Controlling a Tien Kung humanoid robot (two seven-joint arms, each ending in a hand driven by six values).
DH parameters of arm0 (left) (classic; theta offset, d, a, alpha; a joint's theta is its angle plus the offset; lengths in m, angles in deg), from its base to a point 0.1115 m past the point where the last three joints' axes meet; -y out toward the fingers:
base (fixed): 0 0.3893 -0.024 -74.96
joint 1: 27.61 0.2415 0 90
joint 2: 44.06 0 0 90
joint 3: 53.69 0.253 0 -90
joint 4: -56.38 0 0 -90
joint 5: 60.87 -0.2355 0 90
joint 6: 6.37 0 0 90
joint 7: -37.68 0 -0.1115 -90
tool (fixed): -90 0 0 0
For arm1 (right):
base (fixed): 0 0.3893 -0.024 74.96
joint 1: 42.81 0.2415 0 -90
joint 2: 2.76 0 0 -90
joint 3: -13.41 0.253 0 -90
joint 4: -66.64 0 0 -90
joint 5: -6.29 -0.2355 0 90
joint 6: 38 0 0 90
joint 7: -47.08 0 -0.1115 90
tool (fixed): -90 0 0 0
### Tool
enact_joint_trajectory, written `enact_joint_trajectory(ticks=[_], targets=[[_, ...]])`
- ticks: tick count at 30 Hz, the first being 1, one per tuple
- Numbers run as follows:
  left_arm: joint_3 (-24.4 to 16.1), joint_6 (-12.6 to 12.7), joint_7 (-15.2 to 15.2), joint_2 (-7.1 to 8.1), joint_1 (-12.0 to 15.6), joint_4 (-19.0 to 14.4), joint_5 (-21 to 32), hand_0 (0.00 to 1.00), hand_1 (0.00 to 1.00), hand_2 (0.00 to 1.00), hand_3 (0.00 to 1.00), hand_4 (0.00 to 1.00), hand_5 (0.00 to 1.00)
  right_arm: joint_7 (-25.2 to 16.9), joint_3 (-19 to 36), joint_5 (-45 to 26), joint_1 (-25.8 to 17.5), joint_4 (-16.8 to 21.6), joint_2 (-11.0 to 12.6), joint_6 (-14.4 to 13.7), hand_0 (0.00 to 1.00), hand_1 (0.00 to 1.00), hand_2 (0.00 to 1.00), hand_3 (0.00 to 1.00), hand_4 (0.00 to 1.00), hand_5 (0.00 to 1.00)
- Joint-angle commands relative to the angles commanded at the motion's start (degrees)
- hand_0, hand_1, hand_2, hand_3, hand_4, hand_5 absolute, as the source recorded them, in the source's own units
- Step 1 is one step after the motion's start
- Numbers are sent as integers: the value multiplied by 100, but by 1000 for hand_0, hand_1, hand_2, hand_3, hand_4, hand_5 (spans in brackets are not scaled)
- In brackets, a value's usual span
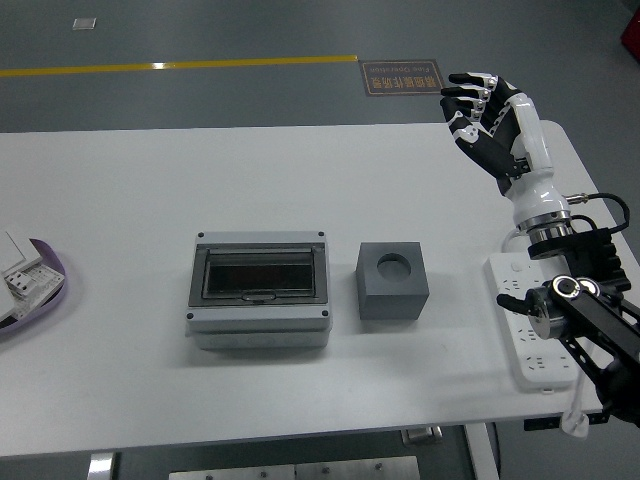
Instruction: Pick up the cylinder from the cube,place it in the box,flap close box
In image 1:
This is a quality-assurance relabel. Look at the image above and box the red crate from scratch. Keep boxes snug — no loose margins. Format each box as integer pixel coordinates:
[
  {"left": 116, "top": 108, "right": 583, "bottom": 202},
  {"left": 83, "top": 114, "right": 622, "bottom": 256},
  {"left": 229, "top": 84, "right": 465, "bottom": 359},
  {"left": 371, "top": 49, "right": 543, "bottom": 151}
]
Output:
[{"left": 619, "top": 9, "right": 640, "bottom": 54}]

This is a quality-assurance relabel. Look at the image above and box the brown floor sign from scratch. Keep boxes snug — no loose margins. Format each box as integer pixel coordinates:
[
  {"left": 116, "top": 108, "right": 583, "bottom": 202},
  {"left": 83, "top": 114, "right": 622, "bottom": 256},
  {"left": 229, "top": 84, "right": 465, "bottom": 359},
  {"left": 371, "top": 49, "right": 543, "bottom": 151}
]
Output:
[{"left": 359, "top": 59, "right": 447, "bottom": 97}]

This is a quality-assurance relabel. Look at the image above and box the silver table leg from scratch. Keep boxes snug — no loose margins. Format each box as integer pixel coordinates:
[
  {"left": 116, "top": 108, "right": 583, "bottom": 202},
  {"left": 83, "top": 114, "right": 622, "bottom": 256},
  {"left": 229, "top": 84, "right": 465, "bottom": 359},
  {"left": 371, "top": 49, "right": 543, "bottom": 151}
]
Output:
[{"left": 87, "top": 451, "right": 117, "bottom": 480}]

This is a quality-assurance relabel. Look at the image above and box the grey metal plate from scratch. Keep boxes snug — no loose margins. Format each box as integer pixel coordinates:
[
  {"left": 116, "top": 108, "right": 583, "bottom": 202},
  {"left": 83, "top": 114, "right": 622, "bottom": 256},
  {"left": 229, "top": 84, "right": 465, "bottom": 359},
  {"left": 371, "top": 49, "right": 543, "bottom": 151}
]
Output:
[{"left": 168, "top": 455, "right": 421, "bottom": 480}]

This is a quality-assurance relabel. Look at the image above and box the purple tray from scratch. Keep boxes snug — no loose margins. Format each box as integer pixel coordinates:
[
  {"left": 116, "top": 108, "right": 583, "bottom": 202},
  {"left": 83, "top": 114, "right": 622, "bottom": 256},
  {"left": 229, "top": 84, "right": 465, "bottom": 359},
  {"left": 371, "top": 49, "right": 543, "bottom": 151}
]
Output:
[{"left": 0, "top": 237, "right": 68, "bottom": 337}]

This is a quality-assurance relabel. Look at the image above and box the white switch panel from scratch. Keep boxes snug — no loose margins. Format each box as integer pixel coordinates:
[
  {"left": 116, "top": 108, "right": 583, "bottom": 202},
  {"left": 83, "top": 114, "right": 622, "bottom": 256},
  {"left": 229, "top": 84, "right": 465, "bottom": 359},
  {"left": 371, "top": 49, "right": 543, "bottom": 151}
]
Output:
[{"left": 0, "top": 230, "right": 44, "bottom": 279}]

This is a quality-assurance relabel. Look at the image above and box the grey box with flap lid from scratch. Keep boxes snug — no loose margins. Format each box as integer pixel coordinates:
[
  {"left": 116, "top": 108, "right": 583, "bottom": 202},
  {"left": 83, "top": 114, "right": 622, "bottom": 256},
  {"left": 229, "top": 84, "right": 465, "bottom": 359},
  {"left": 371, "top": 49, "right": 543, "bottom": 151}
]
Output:
[{"left": 184, "top": 230, "right": 333, "bottom": 351}]

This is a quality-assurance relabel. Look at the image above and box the white power cord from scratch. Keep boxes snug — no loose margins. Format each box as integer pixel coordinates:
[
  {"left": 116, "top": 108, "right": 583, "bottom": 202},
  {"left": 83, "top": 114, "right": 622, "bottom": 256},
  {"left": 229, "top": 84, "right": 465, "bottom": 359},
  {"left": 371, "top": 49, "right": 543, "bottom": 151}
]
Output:
[{"left": 501, "top": 227, "right": 592, "bottom": 440}]

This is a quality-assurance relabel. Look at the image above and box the white socket module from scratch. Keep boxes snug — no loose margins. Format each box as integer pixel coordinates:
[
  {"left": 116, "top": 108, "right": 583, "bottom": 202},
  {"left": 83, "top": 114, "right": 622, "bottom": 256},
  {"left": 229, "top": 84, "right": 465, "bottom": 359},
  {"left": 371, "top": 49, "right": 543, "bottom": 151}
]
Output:
[{"left": 1, "top": 263, "right": 67, "bottom": 321}]

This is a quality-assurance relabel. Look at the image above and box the grey cube with round hole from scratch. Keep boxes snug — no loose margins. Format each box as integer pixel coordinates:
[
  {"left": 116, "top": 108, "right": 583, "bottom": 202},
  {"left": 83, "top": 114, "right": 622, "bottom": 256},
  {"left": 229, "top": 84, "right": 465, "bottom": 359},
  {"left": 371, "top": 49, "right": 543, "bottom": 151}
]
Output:
[{"left": 355, "top": 241, "right": 431, "bottom": 321}]

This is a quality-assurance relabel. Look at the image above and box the white table leg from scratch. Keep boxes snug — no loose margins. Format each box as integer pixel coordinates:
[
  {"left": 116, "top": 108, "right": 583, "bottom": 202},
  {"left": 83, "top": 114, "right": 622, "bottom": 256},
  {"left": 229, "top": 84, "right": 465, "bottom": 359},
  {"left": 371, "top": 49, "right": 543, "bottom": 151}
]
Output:
[{"left": 464, "top": 422, "right": 501, "bottom": 480}]

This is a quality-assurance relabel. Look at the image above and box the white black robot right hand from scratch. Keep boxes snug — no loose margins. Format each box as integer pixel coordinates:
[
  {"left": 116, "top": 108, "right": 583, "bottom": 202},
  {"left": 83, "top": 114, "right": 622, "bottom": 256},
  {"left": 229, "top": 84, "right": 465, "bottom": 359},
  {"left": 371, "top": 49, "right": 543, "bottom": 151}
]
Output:
[{"left": 439, "top": 71, "right": 572, "bottom": 226}]

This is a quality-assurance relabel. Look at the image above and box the metal table bracket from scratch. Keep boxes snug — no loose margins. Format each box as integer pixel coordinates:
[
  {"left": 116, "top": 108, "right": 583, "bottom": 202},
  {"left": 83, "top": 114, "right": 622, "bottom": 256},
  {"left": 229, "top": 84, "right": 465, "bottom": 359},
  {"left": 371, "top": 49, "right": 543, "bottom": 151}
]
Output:
[{"left": 402, "top": 426, "right": 444, "bottom": 445}]

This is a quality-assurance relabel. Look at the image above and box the yellow floor tape line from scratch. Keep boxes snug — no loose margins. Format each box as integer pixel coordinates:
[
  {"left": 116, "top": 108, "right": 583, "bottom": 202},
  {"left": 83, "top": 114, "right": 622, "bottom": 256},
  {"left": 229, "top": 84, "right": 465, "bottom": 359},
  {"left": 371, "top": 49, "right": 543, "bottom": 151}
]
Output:
[{"left": 0, "top": 54, "right": 359, "bottom": 79}]

